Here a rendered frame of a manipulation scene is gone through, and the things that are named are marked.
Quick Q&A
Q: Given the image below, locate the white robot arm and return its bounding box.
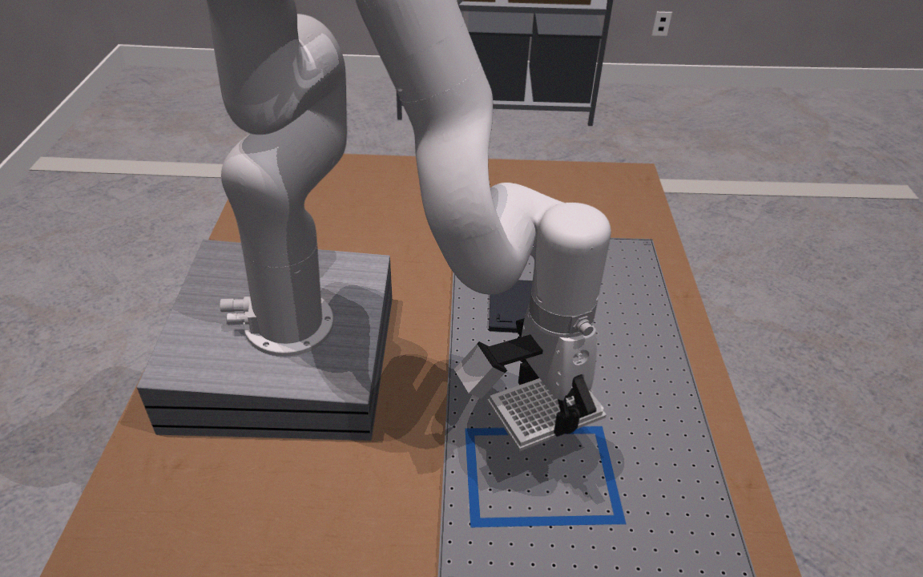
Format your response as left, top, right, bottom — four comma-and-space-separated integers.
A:
207, 0, 611, 398

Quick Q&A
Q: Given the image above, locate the blue taped rectangle outline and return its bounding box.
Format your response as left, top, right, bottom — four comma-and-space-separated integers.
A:
465, 426, 626, 527

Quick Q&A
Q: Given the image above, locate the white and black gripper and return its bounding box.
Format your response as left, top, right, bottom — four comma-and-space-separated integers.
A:
516, 303, 597, 437

